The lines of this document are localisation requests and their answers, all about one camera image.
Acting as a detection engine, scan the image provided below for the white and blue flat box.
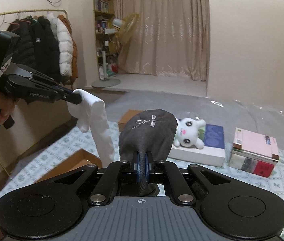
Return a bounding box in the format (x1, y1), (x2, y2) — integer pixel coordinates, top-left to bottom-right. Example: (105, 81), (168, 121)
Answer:
(168, 124), (227, 168)

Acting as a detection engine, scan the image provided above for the stack of books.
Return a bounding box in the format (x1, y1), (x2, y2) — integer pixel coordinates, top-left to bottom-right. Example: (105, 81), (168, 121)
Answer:
(229, 127), (279, 178)

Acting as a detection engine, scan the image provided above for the wooden bookshelf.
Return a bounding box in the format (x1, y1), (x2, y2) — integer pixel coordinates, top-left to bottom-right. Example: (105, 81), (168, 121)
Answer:
(94, 0), (117, 80)

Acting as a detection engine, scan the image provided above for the open cardboard tray box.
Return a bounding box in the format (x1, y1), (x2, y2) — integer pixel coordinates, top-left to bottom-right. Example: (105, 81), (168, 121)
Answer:
(37, 149), (102, 182)

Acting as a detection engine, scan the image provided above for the clothes rack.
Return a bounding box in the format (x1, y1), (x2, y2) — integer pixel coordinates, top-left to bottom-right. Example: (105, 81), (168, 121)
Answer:
(0, 9), (69, 23)

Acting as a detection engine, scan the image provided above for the small closed cardboard box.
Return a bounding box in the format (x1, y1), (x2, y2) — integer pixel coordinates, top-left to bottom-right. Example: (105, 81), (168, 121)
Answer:
(118, 109), (143, 132)

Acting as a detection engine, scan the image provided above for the standing electric fan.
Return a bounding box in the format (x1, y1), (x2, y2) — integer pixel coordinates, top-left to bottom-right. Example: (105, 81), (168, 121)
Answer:
(91, 13), (140, 89)

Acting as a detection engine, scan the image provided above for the white bunny plush toy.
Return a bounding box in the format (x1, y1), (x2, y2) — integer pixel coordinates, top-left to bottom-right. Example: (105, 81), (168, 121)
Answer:
(173, 117), (206, 149)

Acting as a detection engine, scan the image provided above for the black puffer jacket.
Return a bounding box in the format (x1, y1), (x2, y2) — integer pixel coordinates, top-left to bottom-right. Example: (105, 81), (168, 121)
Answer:
(7, 16), (62, 83)

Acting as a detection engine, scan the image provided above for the floral green white tablecloth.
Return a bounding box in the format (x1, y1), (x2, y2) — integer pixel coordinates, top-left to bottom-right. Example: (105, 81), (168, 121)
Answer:
(0, 120), (284, 241)

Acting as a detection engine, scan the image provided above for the beige curtain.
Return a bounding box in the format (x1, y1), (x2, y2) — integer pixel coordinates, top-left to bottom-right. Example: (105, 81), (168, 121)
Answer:
(114, 0), (210, 81)

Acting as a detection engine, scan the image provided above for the white puffer jacket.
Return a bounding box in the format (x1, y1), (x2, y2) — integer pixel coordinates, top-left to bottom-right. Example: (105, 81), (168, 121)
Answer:
(47, 12), (73, 77)

